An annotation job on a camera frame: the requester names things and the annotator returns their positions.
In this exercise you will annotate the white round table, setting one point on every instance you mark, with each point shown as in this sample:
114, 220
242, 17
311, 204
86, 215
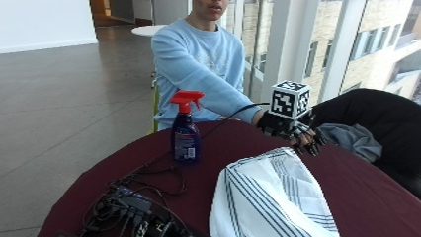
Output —
148, 30

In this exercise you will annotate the blue spray bottle red trigger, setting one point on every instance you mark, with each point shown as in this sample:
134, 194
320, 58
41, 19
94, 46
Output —
186, 131

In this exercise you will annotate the black chair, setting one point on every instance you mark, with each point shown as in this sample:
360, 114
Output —
382, 131

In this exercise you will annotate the pile of black electronics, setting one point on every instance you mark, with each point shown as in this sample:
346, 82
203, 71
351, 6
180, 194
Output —
131, 210

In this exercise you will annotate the grey garment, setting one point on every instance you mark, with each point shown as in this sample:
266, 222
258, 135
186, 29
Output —
354, 140

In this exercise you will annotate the the person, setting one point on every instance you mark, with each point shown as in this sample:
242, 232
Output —
192, 62

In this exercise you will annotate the white striped cloth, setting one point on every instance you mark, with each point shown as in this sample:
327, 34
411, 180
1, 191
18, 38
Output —
270, 197

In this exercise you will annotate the white marker cube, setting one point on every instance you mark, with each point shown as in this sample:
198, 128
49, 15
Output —
291, 98

